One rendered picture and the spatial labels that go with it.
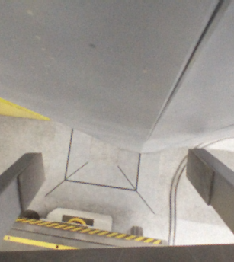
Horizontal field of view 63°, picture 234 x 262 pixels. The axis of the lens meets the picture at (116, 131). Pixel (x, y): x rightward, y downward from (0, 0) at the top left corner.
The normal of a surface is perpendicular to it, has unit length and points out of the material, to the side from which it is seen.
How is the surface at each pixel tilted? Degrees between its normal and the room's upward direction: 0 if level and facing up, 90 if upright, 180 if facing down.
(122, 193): 10
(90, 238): 0
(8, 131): 0
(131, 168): 7
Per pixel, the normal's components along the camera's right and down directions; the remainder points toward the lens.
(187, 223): -0.11, -0.13
